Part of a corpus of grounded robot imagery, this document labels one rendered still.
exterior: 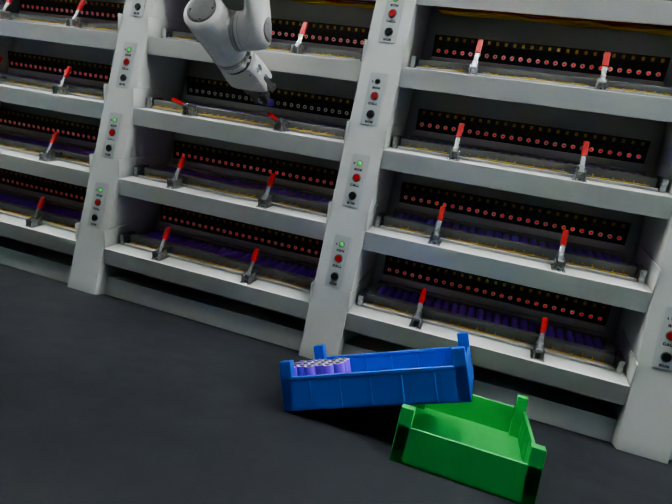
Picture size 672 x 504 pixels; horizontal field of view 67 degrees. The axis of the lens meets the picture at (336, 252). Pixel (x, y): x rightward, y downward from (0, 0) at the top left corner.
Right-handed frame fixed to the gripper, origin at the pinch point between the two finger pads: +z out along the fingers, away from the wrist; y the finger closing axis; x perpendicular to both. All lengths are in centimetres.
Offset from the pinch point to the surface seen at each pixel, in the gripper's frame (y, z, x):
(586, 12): -71, -7, -26
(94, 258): 38, 10, 50
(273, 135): -6.5, 1.0, 9.6
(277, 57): -3.1, -3.0, -9.1
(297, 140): -13.0, 1.1, 9.8
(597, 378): -89, 8, 47
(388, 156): -36.0, 0.9, 10.0
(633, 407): -96, 9, 51
